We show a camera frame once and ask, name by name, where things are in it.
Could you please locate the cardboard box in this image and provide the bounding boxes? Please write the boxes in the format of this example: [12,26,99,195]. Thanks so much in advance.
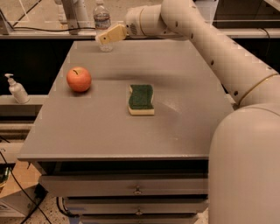
[0,161,40,218]

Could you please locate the green and yellow sponge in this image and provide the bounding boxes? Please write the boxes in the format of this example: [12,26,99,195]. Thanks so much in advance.
[128,85,155,116]

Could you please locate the middle grey drawer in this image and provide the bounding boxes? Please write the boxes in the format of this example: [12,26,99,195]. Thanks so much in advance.
[65,198,207,215]

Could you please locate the grey drawer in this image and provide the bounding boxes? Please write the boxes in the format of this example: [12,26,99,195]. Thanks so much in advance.
[65,198,207,215]
[80,214,198,224]
[39,174,208,197]

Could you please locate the grey side shelf rail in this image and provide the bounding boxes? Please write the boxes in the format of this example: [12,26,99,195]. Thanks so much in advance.
[0,94,49,107]

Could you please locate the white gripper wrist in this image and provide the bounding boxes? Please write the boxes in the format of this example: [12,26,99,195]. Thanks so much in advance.
[95,4,164,46]

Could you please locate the left metal bracket post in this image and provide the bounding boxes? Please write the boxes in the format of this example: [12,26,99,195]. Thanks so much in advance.
[61,0,79,35]

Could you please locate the white pump dispenser bottle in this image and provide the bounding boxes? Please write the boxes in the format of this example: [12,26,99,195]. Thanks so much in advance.
[4,73,30,104]

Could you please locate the red apple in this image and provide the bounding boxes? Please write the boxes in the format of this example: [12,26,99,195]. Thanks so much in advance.
[66,66,92,93]

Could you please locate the grey drawer cabinet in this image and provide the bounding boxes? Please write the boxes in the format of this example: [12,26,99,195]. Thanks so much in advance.
[17,39,235,224]

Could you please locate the black floor cable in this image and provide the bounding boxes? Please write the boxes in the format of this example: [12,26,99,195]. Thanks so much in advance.
[0,151,53,224]

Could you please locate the top grey drawer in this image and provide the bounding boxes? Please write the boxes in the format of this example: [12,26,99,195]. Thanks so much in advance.
[39,174,208,197]

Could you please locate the black cable on shelf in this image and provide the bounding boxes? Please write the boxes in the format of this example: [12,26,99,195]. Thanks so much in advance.
[0,8,96,33]

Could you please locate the bottom grey drawer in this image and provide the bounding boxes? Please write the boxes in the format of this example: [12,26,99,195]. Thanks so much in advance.
[80,214,198,224]

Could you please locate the clear plastic water bottle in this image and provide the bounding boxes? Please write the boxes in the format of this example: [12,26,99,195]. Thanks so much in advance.
[93,0,113,53]

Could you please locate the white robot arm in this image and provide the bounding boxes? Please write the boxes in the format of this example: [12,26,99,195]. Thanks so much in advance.
[96,0,280,224]

